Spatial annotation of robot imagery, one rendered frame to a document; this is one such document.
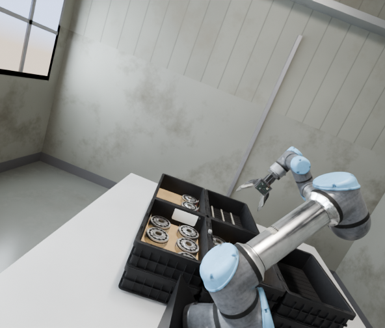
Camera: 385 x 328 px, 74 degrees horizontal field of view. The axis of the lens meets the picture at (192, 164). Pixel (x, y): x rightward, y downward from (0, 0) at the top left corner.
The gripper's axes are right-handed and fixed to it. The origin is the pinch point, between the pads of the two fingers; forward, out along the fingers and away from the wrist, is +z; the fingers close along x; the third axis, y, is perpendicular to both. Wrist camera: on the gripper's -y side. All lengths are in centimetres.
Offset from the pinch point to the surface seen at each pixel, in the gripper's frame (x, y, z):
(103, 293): -20, 50, 55
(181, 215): -19.2, 9.3, 26.6
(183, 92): -113, -147, -23
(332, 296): 52, 16, 3
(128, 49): -188, -134, -18
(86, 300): -23, 56, 57
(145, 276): -13, 47, 40
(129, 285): -15, 46, 49
